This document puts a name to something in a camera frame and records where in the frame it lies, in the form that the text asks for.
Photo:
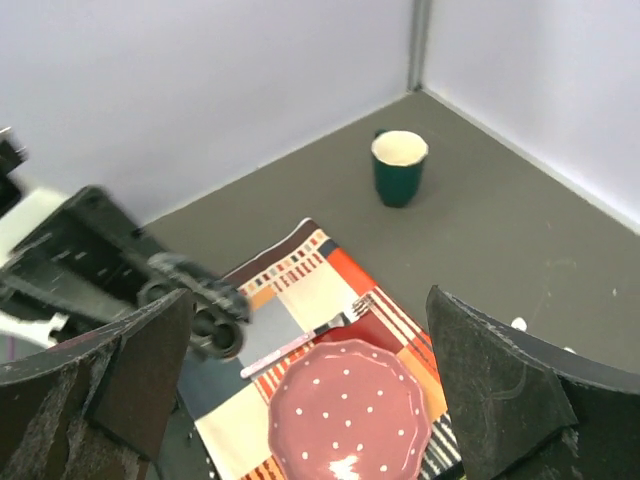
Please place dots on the dark green mug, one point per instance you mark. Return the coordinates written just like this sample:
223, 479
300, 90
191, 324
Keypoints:
398, 158

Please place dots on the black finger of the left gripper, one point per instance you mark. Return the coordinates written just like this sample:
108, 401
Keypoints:
83, 304
91, 235

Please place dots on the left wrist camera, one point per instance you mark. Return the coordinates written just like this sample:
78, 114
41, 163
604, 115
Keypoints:
12, 156

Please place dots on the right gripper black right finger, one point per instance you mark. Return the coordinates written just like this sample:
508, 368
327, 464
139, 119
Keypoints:
522, 408

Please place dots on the colourful patchwork placemat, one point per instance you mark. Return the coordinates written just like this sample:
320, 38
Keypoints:
295, 286

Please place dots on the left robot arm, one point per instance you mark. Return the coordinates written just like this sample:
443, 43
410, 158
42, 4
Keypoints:
35, 206

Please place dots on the pink dotted plate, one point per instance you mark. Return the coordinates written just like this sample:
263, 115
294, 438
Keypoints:
348, 410

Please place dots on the pink handled fork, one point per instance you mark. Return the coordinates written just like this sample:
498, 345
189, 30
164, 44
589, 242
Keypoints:
343, 319

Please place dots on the black earbud charging case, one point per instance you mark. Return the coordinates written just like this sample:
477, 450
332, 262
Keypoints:
219, 307

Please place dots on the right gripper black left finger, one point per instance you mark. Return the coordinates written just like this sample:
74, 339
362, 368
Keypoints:
96, 406

